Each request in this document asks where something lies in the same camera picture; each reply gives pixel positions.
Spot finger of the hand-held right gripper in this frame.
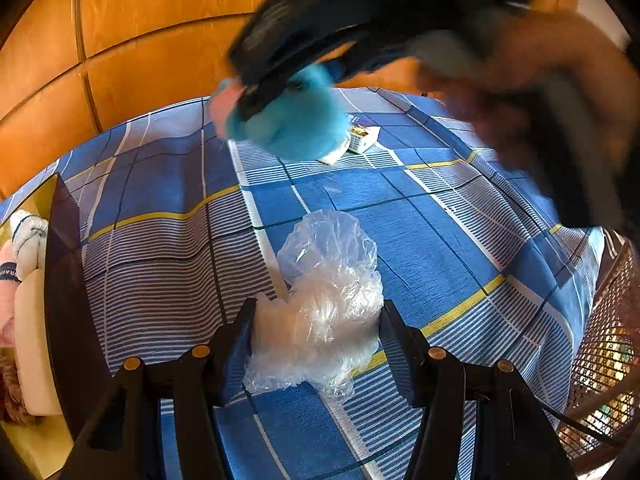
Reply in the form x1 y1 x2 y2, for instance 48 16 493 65
327 29 427 82
227 0 383 122

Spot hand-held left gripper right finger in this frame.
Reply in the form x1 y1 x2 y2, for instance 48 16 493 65
380 300 568 480

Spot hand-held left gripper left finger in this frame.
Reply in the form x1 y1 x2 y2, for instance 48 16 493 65
60 297 258 480

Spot teal plush toy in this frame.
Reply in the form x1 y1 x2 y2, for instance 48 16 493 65
209 62 349 162

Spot clear plastic bag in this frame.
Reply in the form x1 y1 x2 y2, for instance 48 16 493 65
242 210 385 401

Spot black storage box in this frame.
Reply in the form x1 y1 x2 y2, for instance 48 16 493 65
0 172 117 480

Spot pink fluffy cloth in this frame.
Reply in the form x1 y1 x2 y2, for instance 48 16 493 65
0 260 19 349

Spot person's right hand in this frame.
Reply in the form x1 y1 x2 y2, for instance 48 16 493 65
415 9 632 171

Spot small white box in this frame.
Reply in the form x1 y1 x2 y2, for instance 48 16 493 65
347 122 382 156

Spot white paper packet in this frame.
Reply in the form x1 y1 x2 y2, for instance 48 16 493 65
315 137 351 166

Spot blue plaid bed sheet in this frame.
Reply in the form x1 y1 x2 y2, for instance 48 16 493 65
0 87 607 480

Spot wooden wardrobe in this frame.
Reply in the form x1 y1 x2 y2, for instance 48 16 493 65
0 0 640 202

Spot cream folded cloth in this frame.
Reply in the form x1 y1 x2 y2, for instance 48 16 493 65
14 268 64 418

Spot brown wicker basket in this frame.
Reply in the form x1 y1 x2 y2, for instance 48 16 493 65
554 230 640 467

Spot white rolled socks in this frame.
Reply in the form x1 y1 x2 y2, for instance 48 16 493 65
10 209 51 274

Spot black cable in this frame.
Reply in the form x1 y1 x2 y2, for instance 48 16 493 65
540 400 622 450

